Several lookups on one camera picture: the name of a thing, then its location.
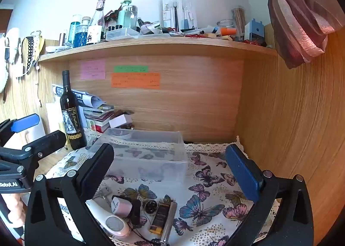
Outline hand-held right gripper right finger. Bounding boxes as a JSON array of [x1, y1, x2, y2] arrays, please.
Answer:
[[225, 143, 316, 246]]

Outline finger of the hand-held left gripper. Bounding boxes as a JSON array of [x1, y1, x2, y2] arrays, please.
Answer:
[[0, 131, 67, 182], [0, 113, 41, 149]]

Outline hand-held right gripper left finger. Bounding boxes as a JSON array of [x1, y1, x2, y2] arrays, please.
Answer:
[[24, 143, 115, 246]]

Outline person's left hand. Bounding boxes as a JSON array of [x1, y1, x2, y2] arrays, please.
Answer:
[[0, 191, 27, 225]]

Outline white paper sheet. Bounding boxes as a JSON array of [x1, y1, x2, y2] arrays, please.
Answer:
[[45, 102, 66, 135]]

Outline small metal keys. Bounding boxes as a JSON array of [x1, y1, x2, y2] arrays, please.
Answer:
[[94, 185, 113, 200]]

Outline butterfly print tablecloth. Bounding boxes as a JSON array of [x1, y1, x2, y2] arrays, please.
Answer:
[[46, 130, 281, 246]]

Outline dark wine bottle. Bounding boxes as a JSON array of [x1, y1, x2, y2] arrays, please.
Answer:
[[59, 70, 88, 151]]

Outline stack of books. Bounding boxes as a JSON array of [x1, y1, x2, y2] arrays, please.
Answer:
[[83, 104, 116, 134]]

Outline pink white plug adapter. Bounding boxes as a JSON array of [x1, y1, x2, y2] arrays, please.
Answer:
[[111, 195, 132, 218]]

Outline small white box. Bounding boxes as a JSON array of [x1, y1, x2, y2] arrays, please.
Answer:
[[109, 114, 133, 129]]

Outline clear plastic storage box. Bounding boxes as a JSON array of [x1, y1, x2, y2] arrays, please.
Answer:
[[89, 128, 188, 185]]

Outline folded newspaper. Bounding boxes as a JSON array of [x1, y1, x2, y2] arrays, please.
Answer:
[[52, 84, 105, 108]]

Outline small black block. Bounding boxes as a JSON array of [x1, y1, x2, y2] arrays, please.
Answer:
[[126, 199, 142, 225]]

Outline white handheld thermometer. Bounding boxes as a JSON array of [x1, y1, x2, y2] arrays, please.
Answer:
[[86, 199, 132, 238]]

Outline round black cap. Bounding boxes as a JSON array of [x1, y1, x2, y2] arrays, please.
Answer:
[[144, 200, 158, 213]]

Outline black white lace band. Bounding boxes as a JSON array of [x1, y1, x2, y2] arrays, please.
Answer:
[[23, 36, 36, 74]]

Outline white plush hanging item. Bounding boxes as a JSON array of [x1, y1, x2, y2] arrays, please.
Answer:
[[0, 27, 21, 93]]

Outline pink sticky note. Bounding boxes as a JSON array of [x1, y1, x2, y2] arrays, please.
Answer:
[[80, 59, 106, 80]]

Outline orange sticky note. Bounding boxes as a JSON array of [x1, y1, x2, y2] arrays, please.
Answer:
[[111, 73, 161, 90]]

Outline blue textured glass bottle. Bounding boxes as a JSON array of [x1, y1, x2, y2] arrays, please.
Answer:
[[74, 17, 91, 47]]

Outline green sticky note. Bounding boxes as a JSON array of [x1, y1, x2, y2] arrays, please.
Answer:
[[114, 65, 149, 73]]

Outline slim teal bottle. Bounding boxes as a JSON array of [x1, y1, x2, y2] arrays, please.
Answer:
[[69, 15, 82, 45]]

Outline tall clear glass bottle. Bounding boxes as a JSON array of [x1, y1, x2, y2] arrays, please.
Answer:
[[87, 0, 106, 44]]

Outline clear plastic tray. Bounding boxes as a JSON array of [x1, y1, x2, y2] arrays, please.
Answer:
[[106, 27, 141, 42]]

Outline wooden shelf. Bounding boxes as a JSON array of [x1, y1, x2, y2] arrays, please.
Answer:
[[38, 36, 278, 63]]

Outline grey blue pencil sharpener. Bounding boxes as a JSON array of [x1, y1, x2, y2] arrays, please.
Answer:
[[244, 19, 266, 43]]

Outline mint green bottle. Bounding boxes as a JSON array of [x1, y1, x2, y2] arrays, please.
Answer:
[[117, 0, 138, 31]]

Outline jar of wooden sticks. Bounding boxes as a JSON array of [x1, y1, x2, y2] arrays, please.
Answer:
[[231, 6, 247, 38]]

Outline black toothbrush package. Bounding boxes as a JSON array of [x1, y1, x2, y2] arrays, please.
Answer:
[[162, 0, 180, 31]]

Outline pink brown curtain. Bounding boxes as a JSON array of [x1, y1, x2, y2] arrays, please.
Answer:
[[232, 0, 338, 70]]

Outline clear toothbrush package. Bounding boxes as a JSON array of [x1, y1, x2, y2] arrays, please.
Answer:
[[178, 0, 199, 32]]

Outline thin black cable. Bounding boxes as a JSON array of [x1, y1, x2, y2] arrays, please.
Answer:
[[129, 223, 162, 244]]

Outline metal razor handle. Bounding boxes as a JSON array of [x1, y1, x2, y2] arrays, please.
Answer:
[[159, 201, 178, 245]]

